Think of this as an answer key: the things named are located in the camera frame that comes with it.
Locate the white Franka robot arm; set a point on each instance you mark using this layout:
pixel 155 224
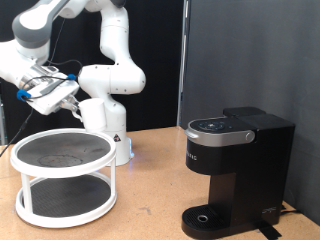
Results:
pixel 113 80

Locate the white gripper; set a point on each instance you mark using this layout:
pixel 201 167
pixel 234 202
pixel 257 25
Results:
pixel 50 98

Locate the black Keurig coffee machine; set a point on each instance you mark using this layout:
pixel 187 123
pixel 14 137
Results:
pixel 250 173

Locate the white two-tier turntable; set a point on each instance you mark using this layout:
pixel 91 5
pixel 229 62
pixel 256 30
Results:
pixel 66 156

